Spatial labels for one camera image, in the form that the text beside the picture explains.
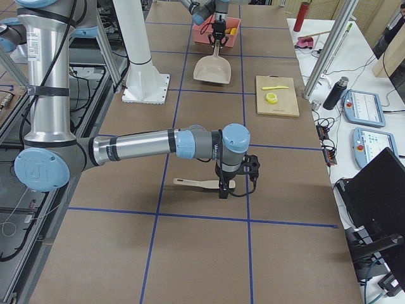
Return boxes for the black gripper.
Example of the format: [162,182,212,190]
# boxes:
[215,155,260,199]
[208,19,229,49]

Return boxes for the white brush with black bristles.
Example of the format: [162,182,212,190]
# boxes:
[173,178,220,189]

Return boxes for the white plastic dustpan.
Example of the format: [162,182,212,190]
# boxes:
[193,41,232,84]

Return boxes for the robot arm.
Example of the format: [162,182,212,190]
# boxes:
[14,1,259,199]
[180,0,230,48]

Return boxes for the pink plastic bin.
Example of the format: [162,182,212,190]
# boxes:
[192,17,241,48]

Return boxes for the yellow plastic knife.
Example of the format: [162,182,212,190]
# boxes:
[261,85,290,91]

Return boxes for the toy lemon slices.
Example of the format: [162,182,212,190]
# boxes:
[265,92,278,105]

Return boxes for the pink cloth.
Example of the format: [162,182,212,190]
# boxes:
[295,36,314,49]

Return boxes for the red water bottle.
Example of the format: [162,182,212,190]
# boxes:
[293,1,310,32]

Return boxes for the wooden cutting board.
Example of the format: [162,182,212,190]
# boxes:
[255,75,300,117]

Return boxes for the small metal cup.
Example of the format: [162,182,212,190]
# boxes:
[311,99,321,111]

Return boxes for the black water bottle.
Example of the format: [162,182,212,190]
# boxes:
[323,76,349,110]

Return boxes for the near teach pendant tablet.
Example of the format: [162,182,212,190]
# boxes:
[352,127,399,168]

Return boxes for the teach pendant tablet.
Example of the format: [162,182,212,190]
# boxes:
[352,127,399,168]
[342,89,386,128]

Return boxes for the black monitor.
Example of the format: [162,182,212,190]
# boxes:
[337,148,404,288]

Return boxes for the far teach pendant tablet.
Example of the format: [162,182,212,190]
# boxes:
[342,89,386,128]

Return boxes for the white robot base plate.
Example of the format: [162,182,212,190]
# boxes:
[122,63,170,105]

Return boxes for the aluminium frame post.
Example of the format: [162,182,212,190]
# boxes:
[302,0,359,99]

